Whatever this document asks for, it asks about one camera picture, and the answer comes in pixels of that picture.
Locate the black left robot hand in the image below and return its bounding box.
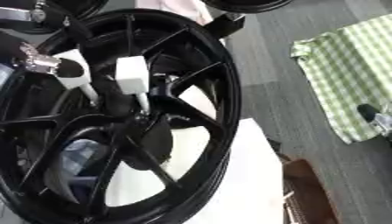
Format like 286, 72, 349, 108
0, 31, 88, 79

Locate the black spoked wheel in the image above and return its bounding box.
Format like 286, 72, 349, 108
0, 8, 244, 224

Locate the black round wheel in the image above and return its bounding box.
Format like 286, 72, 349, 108
200, 0, 296, 14

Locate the black metal bracket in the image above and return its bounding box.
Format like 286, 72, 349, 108
202, 12, 249, 39

